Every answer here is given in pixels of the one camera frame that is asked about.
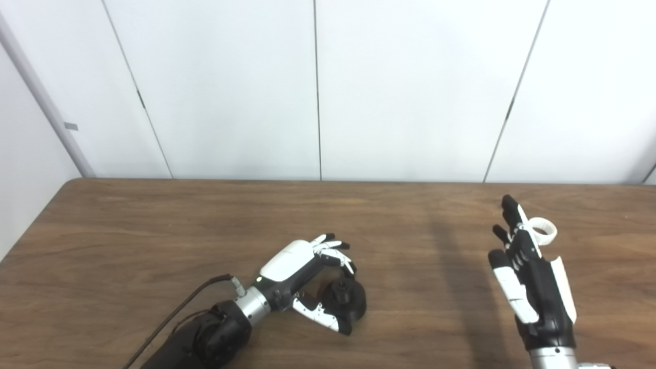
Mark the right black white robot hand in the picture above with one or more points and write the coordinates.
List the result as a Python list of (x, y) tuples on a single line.
[(546, 302)]

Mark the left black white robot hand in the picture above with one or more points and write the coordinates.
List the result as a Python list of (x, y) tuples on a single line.
[(289, 264)]

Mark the round black plastic part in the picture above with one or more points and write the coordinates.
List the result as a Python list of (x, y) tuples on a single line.
[(353, 307)]

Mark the small gray wall tag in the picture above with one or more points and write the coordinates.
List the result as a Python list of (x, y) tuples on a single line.
[(71, 126)]

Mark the gray wall corner post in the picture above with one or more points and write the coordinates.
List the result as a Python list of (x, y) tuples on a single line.
[(46, 102)]

